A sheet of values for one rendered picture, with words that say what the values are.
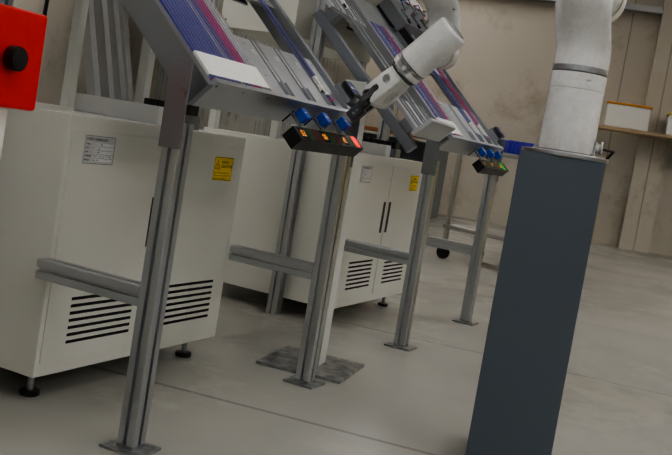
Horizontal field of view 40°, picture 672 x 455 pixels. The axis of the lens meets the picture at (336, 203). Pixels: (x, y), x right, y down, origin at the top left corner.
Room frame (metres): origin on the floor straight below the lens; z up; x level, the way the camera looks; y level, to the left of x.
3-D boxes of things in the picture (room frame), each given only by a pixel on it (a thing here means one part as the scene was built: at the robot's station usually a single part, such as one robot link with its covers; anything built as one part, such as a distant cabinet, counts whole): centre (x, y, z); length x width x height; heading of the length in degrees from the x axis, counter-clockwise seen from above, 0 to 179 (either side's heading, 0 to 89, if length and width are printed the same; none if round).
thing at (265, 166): (3.57, -0.07, 0.65); 1.01 x 0.73 x 1.29; 65
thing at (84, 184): (2.32, 0.71, 0.31); 0.70 x 0.65 x 0.62; 155
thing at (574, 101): (2.03, -0.48, 0.79); 0.19 x 0.19 x 0.18
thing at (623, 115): (9.53, -2.84, 1.37); 0.46 x 0.39 x 0.26; 74
